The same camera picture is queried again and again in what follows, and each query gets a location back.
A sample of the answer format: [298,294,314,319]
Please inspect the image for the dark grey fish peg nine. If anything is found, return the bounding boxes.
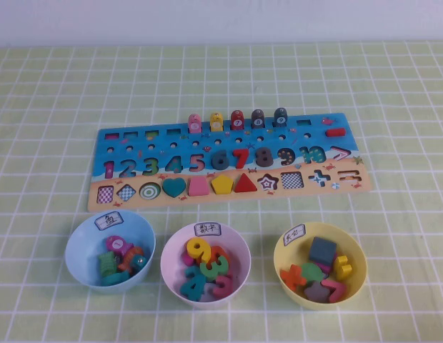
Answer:
[273,107,289,128]

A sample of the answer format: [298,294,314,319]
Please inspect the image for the colourful wooden puzzle board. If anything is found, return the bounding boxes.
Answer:
[86,113,373,212]

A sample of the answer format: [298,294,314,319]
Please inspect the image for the white label on pink bowl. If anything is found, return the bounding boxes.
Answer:
[194,223,222,237]

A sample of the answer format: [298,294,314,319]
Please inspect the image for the white label on yellow bowl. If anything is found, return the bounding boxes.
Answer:
[284,224,307,247]

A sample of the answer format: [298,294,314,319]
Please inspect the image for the pink plastic bowl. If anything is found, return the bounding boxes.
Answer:
[160,224,252,310]

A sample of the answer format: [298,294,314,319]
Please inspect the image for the light blue plastic bowl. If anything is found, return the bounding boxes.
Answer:
[64,213,156,294]

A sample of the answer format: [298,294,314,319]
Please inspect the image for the yellow plastic bowl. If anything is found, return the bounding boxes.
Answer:
[273,221,368,311]

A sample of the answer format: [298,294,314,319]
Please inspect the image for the dark blue number six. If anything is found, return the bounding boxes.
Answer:
[211,149,232,172]

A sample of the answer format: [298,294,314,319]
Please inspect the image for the yellow wooden pentagon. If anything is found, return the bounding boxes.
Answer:
[211,174,234,195]

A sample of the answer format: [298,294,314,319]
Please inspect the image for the pink wooden number five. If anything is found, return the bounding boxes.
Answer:
[188,153,206,173]

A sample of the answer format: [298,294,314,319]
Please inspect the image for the red wooden number seven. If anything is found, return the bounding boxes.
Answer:
[232,148,252,169]

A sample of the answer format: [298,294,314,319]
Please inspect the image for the red wooden triangle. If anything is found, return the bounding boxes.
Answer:
[234,172,259,194]

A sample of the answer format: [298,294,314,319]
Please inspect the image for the pink wooden trapezoid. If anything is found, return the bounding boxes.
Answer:
[188,177,209,197]

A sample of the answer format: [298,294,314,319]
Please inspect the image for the brown wooden number eight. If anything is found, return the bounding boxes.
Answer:
[256,146,275,169]

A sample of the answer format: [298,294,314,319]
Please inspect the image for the yellow fish peg six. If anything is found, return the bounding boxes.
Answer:
[209,111,224,132]

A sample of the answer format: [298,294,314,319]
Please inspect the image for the teal wooden heart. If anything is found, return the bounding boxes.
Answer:
[161,177,187,198]

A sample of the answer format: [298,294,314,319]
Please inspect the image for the red fish peg seven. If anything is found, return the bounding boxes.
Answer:
[230,109,246,130]

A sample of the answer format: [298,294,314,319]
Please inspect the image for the pink fish peg five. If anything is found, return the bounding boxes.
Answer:
[187,113,203,134]

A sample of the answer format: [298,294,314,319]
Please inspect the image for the orange wooden number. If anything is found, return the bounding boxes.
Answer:
[210,246,232,266]

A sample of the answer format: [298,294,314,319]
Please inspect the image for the yellow wooden number nine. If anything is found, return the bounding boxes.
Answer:
[185,239,211,266]

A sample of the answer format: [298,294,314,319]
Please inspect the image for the teal wooden number four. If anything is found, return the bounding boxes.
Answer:
[180,274,208,301]

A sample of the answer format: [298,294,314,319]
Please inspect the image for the teal fish with metal screw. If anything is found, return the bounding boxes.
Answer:
[130,253,149,274]

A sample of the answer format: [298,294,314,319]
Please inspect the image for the orange wooden fish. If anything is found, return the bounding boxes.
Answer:
[120,246,146,273]

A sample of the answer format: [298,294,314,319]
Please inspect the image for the magenta fish peg one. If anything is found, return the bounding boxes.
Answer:
[106,234,131,257]

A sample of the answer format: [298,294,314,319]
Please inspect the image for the orange wooden cross sign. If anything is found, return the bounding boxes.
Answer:
[280,264,308,290]

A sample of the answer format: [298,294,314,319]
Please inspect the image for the dark grey wooden square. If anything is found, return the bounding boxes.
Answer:
[309,237,337,267]

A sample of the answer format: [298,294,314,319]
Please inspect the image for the green wooden circle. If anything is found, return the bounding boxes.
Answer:
[300,262,328,287]

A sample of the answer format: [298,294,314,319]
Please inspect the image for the magenta wooden shape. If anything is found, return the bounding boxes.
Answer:
[323,253,339,274]

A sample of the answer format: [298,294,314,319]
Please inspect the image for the green striped wooden fish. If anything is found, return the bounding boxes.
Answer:
[98,252,117,278]

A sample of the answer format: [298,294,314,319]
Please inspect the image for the teal wooden fish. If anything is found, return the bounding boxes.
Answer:
[101,271,131,287]

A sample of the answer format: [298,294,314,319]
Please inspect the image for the grey brown wooden star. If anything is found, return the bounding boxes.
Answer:
[303,281,332,304]

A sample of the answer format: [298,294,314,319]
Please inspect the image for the yellow wooden equals sign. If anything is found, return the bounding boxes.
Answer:
[332,255,353,282]

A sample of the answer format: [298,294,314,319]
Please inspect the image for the pink wooden angle sign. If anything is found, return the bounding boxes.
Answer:
[321,279,347,303]

